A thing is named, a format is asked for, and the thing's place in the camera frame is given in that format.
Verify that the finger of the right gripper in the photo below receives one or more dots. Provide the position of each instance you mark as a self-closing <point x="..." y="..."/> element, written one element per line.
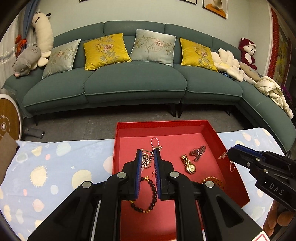
<point x="248" y="161"/>
<point x="245" y="150"/>

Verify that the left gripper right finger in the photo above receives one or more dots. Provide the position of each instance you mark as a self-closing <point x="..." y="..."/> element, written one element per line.
<point x="172" y="185"/>

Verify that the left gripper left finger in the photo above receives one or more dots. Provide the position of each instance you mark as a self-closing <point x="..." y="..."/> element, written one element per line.
<point x="123" y="185"/>

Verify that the gold hoop earring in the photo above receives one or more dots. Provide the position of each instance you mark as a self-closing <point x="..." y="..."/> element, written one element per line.
<point x="225" y="156"/>

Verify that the gold wristwatch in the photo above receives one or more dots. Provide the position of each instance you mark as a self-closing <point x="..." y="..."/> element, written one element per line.
<point x="189" y="166"/>

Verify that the silver crystal earring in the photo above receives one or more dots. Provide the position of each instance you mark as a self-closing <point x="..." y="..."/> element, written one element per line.
<point x="147" y="159"/>

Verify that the silver dangling earring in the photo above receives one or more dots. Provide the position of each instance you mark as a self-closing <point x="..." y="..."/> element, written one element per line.
<point x="155" y="144"/>

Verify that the gold chain bangle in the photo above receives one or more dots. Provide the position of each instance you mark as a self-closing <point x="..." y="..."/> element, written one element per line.
<point x="215" y="180"/>

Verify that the person's right hand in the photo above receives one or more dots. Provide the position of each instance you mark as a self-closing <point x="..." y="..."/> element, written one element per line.
<point x="274" y="217"/>

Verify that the silver red clip brooch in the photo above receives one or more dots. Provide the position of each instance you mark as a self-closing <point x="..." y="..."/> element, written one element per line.
<point x="197" y="153"/>

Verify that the cream knot pillow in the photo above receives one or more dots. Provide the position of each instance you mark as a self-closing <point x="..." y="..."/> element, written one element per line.
<point x="270" y="88"/>

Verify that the blue patterned tablecloth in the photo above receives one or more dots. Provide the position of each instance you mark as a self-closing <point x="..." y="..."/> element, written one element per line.
<point x="42" y="175"/>

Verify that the beige potato plush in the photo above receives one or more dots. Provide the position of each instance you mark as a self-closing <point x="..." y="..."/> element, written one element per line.
<point x="249" y="71"/>

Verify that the white flower-shaped cushion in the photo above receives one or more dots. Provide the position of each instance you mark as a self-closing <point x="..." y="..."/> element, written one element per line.
<point x="224" y="61"/>

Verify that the red monkey plush toy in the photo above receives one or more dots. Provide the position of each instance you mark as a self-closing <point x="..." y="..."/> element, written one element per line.
<point x="248" y="49"/>

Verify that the right yellow embroidered cushion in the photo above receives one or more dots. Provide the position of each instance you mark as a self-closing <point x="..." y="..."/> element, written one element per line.
<point x="196" y="55"/>

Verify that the yellow embroidered cushion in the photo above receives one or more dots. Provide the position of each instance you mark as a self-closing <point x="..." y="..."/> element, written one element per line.
<point x="196" y="55"/>
<point x="105" y="51"/>

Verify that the green sofa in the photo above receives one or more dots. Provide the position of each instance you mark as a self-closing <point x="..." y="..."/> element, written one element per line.
<point x="139" y="82"/>

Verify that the white round wooden appliance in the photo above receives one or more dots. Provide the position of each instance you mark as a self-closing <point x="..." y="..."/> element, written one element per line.
<point x="10" y="118"/>

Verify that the left yellow embroidered cushion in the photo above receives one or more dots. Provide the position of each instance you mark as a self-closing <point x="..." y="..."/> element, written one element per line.
<point x="105" y="51"/>

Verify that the left grey-green embroidered cushion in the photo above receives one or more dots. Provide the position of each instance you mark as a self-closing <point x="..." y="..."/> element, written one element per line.
<point x="61" y="59"/>

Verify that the grey-green embroidered cushion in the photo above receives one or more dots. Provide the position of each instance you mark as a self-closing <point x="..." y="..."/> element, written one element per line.
<point x="150" y="46"/>
<point x="61" y="59"/>

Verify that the centre grey-green embroidered cushion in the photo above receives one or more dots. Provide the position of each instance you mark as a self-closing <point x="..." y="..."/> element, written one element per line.
<point x="150" y="46"/>

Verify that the grey pig plush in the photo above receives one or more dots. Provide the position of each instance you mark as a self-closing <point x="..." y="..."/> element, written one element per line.
<point x="26" y="61"/>

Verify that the white sheer curtain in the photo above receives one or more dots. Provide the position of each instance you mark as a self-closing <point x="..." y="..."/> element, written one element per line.
<point x="8" y="47"/>

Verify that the orange curtain tieback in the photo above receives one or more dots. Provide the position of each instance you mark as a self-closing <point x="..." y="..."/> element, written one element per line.
<point x="20" y="44"/>

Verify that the long white cow plush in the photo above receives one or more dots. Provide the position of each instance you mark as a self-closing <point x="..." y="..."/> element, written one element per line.
<point x="44" y="34"/>

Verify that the blue curtain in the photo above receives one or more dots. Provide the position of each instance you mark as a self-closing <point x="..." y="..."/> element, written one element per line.
<point x="26" y="20"/>

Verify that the red wall hanging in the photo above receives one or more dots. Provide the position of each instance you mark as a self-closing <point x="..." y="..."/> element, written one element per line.
<point x="280" y="51"/>

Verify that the orange framed wall picture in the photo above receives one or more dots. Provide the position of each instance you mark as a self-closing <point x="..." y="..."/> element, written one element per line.
<point x="219" y="7"/>

